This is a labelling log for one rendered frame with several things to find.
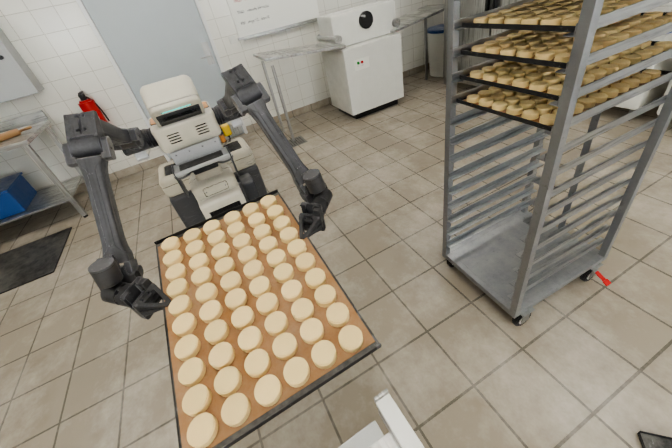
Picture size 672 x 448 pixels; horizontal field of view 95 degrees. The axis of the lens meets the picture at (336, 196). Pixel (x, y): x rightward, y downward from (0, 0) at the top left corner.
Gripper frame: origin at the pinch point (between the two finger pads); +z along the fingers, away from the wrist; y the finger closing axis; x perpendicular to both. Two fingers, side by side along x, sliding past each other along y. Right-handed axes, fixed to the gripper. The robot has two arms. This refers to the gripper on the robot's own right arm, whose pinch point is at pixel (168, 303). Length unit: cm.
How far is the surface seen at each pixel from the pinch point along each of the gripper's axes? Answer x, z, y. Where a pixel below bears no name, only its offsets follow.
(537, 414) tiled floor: 25, 106, -93
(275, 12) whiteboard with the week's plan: 370, -140, 0
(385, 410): -9, 56, -2
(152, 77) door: 259, -258, -31
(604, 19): 78, 100, 36
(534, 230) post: 65, 97, -29
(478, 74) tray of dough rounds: 99, 74, 15
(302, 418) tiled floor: 2, 13, -96
